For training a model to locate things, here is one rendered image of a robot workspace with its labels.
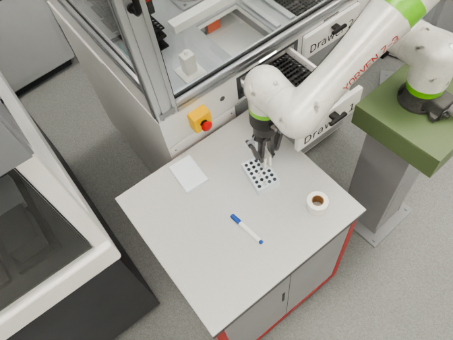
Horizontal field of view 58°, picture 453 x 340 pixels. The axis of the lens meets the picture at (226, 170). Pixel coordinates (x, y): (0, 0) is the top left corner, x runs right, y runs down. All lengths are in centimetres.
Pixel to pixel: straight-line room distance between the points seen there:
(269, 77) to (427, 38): 55
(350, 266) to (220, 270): 97
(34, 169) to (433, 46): 112
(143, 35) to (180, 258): 67
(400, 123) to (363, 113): 13
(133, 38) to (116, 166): 146
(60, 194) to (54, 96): 209
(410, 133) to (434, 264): 93
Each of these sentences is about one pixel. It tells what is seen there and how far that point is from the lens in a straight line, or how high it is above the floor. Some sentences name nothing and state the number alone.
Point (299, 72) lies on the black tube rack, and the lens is 154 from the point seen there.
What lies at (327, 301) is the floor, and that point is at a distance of 206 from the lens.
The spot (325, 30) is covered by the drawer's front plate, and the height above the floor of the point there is 91.
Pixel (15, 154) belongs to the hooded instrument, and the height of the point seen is 140.
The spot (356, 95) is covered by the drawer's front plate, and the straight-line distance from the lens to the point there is 147.
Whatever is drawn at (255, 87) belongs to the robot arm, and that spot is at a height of 122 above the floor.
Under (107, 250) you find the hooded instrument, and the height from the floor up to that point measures 89.
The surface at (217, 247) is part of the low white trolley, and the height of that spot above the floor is 76.
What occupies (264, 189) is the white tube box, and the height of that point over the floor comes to 79.
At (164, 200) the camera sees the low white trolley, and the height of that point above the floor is 76.
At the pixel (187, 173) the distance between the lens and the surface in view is 145.
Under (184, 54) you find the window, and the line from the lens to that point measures 129.
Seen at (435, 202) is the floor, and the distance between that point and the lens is 239.
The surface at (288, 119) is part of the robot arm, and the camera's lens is 98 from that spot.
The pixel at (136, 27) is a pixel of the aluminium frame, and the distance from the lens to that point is 113.
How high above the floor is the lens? 198
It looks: 58 degrees down
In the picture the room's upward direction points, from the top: 10 degrees counter-clockwise
